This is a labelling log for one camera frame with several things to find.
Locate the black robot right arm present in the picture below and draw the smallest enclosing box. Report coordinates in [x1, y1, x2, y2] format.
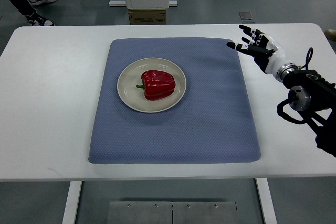
[275, 64, 335, 156]

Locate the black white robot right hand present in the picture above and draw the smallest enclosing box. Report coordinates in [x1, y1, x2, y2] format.
[226, 25, 285, 74]

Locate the small grey floor hatch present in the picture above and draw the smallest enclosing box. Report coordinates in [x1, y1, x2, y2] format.
[239, 12, 254, 20]

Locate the white table leg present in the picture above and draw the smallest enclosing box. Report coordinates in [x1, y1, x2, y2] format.
[62, 181, 82, 224]
[255, 178, 277, 224]

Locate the tan shoe at edge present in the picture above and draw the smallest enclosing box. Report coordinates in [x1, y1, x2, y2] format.
[324, 29, 336, 41]

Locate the white left table leg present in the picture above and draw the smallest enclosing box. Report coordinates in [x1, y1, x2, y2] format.
[62, 181, 82, 224]

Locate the red bell pepper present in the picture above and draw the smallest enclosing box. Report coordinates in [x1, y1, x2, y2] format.
[136, 70, 176, 101]

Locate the cardboard box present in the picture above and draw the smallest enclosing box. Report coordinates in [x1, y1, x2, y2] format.
[128, 9, 166, 25]

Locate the cream round plate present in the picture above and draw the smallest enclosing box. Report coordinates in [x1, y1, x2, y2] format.
[117, 58, 186, 113]

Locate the blue quilted mat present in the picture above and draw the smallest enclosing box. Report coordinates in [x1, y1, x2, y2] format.
[89, 37, 261, 164]

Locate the metal floor plate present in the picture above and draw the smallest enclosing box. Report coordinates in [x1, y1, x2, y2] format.
[107, 201, 239, 223]

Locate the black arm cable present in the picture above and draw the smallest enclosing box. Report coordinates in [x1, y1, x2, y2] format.
[301, 47, 314, 70]

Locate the white right table leg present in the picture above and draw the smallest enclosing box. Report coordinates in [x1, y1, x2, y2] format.
[255, 178, 277, 224]

